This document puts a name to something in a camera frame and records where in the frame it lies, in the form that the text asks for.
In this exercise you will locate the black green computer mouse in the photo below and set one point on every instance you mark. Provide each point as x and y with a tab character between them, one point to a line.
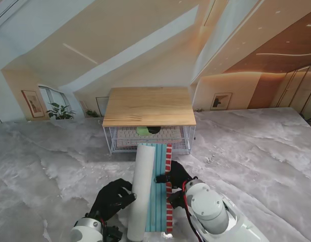
153	130

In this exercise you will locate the large leafy green plant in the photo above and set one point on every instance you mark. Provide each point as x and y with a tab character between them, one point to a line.
60	111

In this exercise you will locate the framed beige abstract picture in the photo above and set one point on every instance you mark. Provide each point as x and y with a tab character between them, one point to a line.
33	103

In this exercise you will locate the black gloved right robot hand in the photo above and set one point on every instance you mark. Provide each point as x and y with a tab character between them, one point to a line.
178	176

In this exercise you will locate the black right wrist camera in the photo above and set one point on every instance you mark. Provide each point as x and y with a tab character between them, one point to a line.
175	200

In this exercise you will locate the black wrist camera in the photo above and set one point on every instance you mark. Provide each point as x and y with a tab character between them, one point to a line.
175	200
113	232

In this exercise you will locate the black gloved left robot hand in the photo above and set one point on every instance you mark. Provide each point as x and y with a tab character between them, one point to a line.
107	201

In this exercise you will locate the small green plant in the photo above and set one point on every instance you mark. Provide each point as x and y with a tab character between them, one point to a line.
92	113

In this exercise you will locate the white panel brown frame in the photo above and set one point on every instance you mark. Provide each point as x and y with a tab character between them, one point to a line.
101	106

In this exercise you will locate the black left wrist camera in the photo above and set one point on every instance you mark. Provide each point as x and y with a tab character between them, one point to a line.
113	232

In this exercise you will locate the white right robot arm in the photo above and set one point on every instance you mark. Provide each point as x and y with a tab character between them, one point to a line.
208	209

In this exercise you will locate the teal striped mouse pad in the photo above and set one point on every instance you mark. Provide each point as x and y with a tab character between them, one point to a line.
141	176

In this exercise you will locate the framed dark abstract picture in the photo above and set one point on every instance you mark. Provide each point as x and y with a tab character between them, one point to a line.
221	101

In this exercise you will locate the pink white keyboard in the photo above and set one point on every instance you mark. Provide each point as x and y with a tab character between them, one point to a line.
125	133

